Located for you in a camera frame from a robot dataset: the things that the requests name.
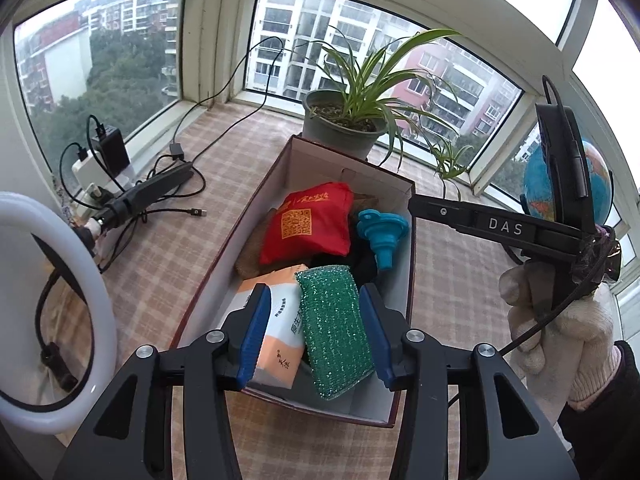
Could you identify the black charger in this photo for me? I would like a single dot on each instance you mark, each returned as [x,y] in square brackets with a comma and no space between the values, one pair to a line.
[112,150]

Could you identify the blue silicone funnel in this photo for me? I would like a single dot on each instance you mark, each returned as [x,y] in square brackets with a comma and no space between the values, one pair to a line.
[382,232]

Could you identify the black knit glove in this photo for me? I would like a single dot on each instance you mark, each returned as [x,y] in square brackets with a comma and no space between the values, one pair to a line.
[362,265]

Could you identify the orange tissue pack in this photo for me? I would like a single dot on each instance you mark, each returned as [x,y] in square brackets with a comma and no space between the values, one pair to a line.
[285,325]

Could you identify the brown cardboard box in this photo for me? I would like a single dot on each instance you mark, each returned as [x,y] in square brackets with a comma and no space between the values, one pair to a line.
[310,160]

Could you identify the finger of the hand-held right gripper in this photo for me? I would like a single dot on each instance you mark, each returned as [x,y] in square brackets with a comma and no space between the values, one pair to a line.
[442,212]

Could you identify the green scouring sponge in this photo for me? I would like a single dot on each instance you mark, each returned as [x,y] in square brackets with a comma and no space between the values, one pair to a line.
[335,330]

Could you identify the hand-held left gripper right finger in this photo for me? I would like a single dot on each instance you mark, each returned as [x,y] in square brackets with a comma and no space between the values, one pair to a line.
[377,335]

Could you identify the red fabric bag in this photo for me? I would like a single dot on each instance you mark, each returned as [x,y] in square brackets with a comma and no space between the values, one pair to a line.
[305,220]

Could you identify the person's right forearm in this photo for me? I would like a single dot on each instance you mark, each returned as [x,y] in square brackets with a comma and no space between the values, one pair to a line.
[610,410]

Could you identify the white charger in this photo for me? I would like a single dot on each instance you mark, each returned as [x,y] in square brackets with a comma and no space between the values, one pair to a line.
[87,170]

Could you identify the potted spider plant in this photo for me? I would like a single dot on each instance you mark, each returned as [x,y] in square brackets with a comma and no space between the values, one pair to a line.
[340,135]

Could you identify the brown burlap cloth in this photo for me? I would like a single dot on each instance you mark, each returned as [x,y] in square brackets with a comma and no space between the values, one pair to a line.
[250,257]

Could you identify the person's right hand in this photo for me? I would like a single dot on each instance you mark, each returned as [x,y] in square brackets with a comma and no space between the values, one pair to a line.
[585,330]

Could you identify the pink plaid mat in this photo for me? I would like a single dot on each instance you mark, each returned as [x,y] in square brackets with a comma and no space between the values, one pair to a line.
[165,260]

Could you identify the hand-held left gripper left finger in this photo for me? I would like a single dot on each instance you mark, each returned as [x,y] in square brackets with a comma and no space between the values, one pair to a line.
[255,330]

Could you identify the blue desk globe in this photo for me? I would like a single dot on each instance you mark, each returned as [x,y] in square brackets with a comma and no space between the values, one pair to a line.
[537,180]

